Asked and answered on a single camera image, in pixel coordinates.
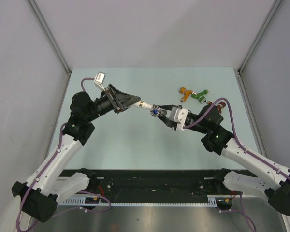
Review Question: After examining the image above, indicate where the grey white water faucet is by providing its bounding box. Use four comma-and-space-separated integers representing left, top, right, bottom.
139, 101, 167, 117

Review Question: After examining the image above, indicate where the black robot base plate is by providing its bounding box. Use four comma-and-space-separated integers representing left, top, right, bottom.
62, 169, 235, 203

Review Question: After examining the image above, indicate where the white slotted cable duct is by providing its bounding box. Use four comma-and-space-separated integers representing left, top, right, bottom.
60, 195, 233, 207

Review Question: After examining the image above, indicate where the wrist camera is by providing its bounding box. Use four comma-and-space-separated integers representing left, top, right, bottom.
169, 105, 189, 131
94, 72, 106, 92

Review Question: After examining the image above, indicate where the brown water faucet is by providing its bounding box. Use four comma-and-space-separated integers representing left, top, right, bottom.
216, 101, 226, 114

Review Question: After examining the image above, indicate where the aluminium frame post right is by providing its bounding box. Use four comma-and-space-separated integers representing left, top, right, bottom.
238, 0, 283, 73

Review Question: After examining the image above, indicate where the yellow water faucet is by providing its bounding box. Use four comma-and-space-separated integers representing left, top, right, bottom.
179, 87, 195, 102

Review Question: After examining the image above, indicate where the aluminium frame post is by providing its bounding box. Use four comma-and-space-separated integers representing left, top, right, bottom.
238, 0, 283, 73
26, 0, 72, 77

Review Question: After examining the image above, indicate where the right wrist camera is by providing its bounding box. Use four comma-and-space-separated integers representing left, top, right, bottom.
169, 105, 189, 131

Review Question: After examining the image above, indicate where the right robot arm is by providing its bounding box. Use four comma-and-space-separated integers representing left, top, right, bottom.
151, 103, 290, 216

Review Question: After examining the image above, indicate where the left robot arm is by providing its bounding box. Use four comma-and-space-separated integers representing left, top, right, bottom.
12, 84, 167, 222

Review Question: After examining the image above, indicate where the white elbow pipe fitting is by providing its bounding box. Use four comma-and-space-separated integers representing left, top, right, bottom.
132, 101, 142, 108

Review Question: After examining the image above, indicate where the aluminium frame post left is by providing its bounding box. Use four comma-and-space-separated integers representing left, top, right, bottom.
26, 0, 72, 77

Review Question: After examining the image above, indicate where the green water faucet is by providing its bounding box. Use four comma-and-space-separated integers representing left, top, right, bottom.
191, 89, 209, 104

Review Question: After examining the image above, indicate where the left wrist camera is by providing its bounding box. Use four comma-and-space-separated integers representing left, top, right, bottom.
94, 72, 106, 92

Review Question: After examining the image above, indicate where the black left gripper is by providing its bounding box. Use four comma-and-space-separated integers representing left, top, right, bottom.
86, 84, 141, 122

